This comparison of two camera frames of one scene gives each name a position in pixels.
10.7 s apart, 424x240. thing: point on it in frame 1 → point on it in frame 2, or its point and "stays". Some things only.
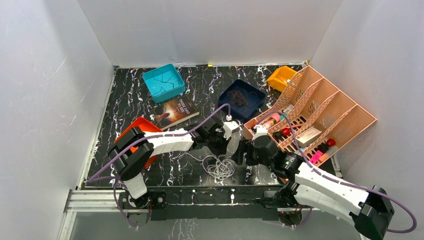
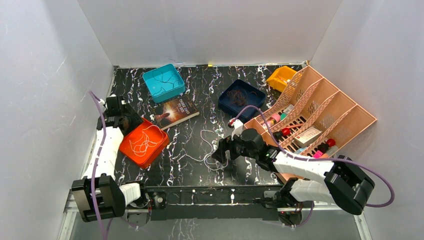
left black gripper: [224, 144] → [112, 120]
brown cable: [239, 97] stays
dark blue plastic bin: [245, 99] stays
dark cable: [165, 80] stays
